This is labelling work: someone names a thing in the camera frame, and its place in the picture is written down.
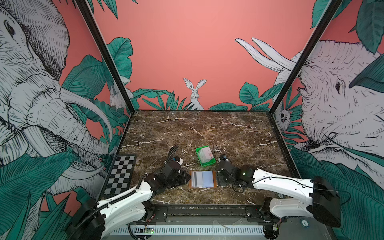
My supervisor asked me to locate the right black frame post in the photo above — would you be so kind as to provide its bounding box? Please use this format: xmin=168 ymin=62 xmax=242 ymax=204
xmin=268 ymin=0 xmax=342 ymax=115

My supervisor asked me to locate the black frame post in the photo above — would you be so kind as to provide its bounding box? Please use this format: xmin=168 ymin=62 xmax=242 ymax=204
xmin=268 ymin=0 xmax=342 ymax=115
xmin=75 ymin=0 xmax=135 ymax=114

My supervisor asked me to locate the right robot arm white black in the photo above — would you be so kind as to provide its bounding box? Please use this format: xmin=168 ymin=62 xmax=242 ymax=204
xmin=216 ymin=155 xmax=342 ymax=228

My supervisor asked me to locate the white slotted cable duct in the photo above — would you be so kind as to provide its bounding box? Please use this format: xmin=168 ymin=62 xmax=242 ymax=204
xmin=111 ymin=225 xmax=265 ymax=237

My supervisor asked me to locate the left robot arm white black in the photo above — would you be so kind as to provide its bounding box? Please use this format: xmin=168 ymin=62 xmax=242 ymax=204
xmin=66 ymin=157 xmax=191 ymax=240

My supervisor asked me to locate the left camera black cable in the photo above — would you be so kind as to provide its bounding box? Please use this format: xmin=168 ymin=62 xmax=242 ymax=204
xmin=167 ymin=144 xmax=180 ymax=161

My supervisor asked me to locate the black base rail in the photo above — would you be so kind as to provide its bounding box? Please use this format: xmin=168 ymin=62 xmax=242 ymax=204
xmin=141 ymin=204 xmax=287 ymax=224

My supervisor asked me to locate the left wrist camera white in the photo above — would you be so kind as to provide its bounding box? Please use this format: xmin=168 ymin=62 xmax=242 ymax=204
xmin=173 ymin=156 xmax=183 ymax=165

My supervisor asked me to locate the left black frame post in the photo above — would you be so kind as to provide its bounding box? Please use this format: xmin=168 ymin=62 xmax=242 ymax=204
xmin=75 ymin=0 xmax=135 ymax=114

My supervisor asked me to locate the stack of credit cards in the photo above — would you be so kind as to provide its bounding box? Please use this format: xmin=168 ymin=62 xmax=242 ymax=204
xmin=199 ymin=147 xmax=214 ymax=164

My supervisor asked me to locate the brown leather card holder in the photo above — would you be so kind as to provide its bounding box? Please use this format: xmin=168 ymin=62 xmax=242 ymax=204
xmin=189 ymin=171 xmax=218 ymax=189

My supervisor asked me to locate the green plastic tray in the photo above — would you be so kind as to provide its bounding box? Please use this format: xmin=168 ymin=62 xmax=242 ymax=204
xmin=196 ymin=146 xmax=216 ymax=167

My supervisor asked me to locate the black white checkerboard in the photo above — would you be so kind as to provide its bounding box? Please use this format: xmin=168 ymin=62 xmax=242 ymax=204
xmin=99 ymin=154 xmax=137 ymax=200

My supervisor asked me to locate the camera black cable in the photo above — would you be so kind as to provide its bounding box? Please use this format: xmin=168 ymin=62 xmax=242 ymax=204
xmin=212 ymin=142 xmax=223 ymax=160
xmin=167 ymin=144 xmax=180 ymax=161

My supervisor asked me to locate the right camera black cable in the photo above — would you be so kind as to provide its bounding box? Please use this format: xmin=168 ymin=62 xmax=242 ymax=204
xmin=212 ymin=142 xmax=223 ymax=160

